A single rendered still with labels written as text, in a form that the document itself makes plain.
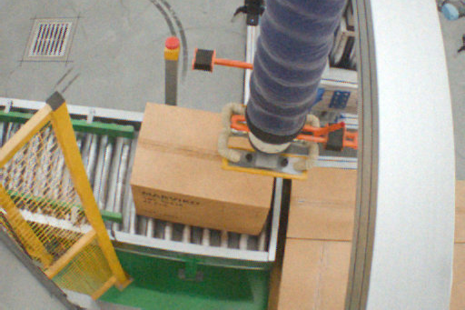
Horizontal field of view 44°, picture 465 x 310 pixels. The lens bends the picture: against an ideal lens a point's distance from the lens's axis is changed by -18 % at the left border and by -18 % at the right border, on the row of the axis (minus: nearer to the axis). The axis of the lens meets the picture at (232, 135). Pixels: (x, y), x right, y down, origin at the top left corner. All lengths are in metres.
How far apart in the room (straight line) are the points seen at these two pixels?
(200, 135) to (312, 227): 0.75
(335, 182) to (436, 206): 2.77
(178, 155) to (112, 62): 1.51
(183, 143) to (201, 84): 1.28
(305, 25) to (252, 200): 1.19
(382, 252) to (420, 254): 0.04
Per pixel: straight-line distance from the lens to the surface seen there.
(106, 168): 3.35
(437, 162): 0.66
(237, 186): 2.87
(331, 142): 2.63
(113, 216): 3.16
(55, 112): 1.75
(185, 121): 2.99
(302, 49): 1.96
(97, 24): 4.50
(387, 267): 0.60
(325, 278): 3.22
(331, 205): 3.35
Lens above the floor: 3.61
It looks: 64 degrees down
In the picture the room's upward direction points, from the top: 10 degrees clockwise
